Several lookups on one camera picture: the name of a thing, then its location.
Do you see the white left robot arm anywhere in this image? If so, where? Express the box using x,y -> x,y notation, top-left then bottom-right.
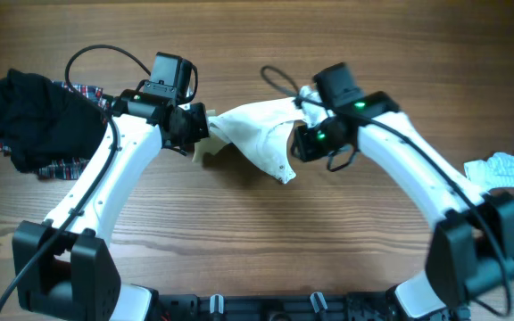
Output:
2,53 -> 209,320

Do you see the white baby bodysuit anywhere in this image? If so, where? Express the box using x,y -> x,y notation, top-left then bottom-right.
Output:
193,98 -> 328,184

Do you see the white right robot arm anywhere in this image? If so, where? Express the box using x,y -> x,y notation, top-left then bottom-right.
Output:
291,63 -> 514,320

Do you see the black folded garment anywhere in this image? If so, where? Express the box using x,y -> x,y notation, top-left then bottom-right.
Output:
0,69 -> 106,173

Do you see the red plaid garment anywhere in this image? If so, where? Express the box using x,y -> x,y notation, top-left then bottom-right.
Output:
0,80 -> 111,181

